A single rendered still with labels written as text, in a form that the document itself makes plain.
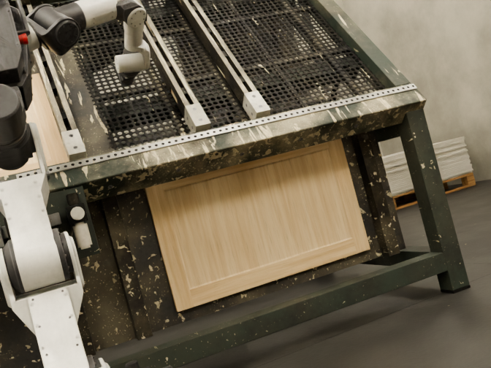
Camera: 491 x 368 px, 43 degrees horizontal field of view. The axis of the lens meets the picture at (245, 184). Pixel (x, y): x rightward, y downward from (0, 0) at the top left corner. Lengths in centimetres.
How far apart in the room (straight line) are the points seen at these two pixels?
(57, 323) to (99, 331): 82
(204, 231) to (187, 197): 16
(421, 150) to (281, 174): 60
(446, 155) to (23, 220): 585
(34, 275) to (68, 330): 16
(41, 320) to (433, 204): 169
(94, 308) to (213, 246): 52
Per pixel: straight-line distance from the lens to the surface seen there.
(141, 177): 227
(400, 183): 672
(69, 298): 172
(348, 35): 302
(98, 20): 214
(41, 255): 169
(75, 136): 234
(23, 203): 177
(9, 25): 189
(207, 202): 254
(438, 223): 275
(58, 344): 168
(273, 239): 263
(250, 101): 249
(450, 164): 718
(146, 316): 246
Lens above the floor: 68
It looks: level
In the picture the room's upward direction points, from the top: 15 degrees counter-clockwise
